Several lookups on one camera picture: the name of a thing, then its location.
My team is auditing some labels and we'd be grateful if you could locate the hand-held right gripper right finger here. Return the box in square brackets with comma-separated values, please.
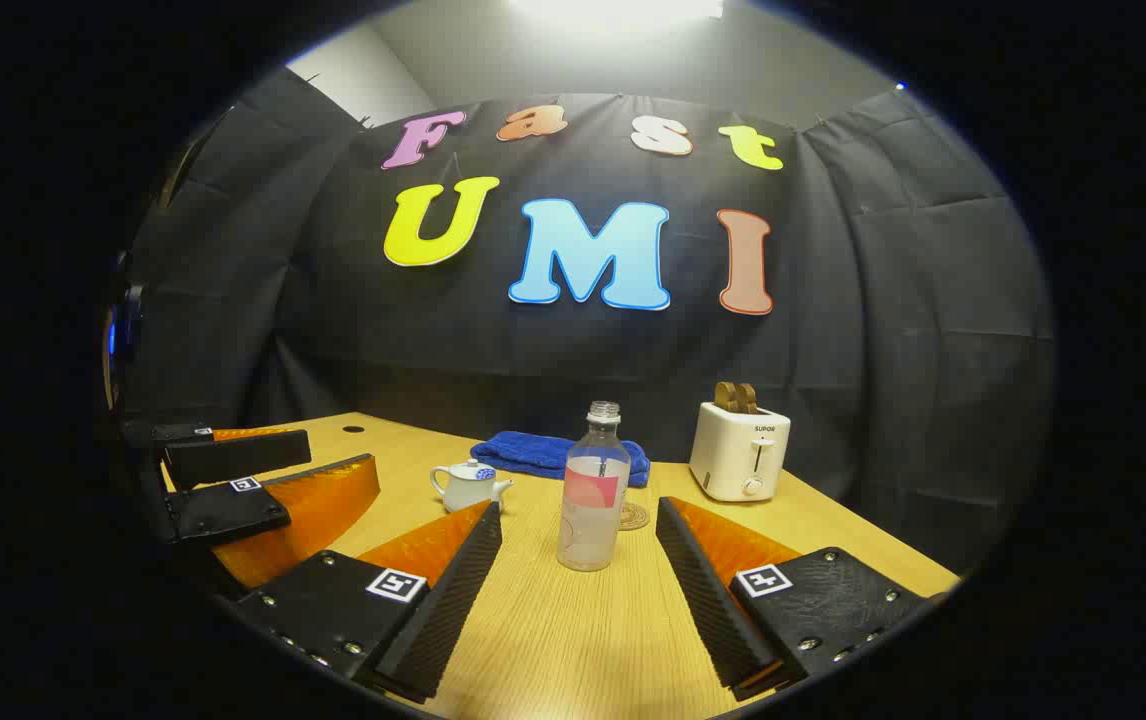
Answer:
[655, 495, 944, 702]

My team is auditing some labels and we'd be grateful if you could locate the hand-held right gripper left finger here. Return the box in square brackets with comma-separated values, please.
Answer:
[233, 498, 504, 704]

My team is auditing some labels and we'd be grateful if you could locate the white teacup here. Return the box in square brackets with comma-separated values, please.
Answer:
[430, 462, 514, 514]

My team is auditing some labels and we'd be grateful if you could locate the clear plastic water bottle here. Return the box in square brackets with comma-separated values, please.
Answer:
[556, 401, 632, 573]

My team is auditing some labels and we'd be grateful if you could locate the white toaster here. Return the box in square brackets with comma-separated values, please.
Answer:
[689, 401, 792, 503]

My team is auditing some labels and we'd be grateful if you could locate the blue towel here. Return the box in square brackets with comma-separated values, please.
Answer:
[470, 431, 652, 489]

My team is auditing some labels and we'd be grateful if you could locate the black backdrop cloth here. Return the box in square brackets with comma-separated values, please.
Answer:
[123, 68, 1054, 571]

